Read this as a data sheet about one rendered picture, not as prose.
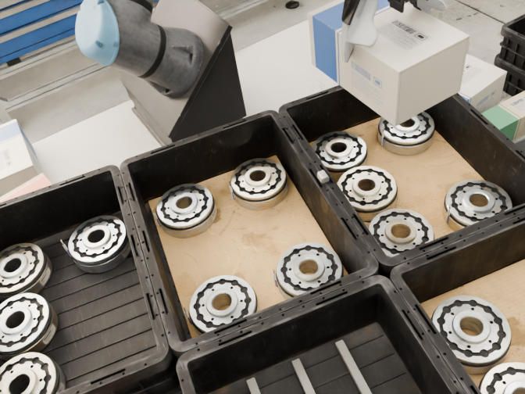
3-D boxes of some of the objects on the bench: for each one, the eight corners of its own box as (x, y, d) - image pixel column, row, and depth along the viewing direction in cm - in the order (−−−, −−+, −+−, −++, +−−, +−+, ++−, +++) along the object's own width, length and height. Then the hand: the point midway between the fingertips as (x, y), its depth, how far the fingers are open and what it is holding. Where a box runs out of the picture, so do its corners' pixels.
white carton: (443, 146, 118) (448, 114, 112) (401, 122, 125) (403, 91, 119) (499, 103, 125) (507, 71, 118) (456, 83, 132) (462, 51, 126)
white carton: (-14, 165, 135) (-34, 138, 128) (32, 145, 138) (16, 118, 131) (-1, 215, 122) (-21, 188, 115) (50, 192, 125) (33, 164, 118)
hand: (383, 40), depth 77 cm, fingers closed on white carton, 13 cm apart
